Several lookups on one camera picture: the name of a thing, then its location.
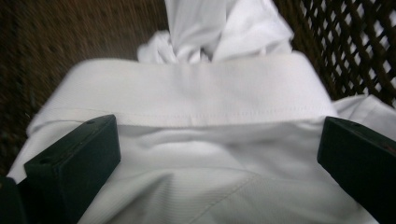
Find white shirt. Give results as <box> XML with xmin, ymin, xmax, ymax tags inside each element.
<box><xmin>7</xmin><ymin>0</ymin><xmax>396</xmax><ymax>224</ymax></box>

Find brown wicker basket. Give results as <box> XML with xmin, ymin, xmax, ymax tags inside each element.
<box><xmin>0</xmin><ymin>0</ymin><xmax>396</xmax><ymax>175</ymax></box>

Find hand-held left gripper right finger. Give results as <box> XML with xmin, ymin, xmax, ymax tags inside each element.
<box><xmin>317</xmin><ymin>116</ymin><xmax>396</xmax><ymax>224</ymax></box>

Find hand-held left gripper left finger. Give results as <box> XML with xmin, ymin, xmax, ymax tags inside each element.
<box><xmin>18</xmin><ymin>114</ymin><xmax>121</xmax><ymax>224</ymax></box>

